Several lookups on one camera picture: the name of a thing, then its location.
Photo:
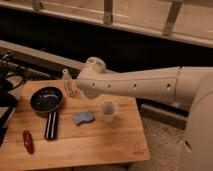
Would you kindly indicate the white ceramic cup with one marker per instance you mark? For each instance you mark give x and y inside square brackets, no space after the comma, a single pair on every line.
[108,111]

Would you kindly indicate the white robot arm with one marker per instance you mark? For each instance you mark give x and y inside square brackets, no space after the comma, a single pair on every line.
[189,86]

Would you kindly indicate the dark ceramic bowl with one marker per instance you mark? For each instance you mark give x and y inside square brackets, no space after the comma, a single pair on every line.
[46,99]

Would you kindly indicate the clear plastic bottle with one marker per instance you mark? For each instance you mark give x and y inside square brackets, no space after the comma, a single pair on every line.
[67,80]

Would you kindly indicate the blue sponge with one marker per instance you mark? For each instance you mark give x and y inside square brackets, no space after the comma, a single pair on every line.
[83,117]

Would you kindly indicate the wooden cutting board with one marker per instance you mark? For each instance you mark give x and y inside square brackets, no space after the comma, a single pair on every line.
[93,143]

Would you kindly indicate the red brown oval object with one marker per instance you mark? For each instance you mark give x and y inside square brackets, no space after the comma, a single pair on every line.
[28,142]

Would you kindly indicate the black equipment with cables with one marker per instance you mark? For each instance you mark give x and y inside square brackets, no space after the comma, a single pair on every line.
[6,99]

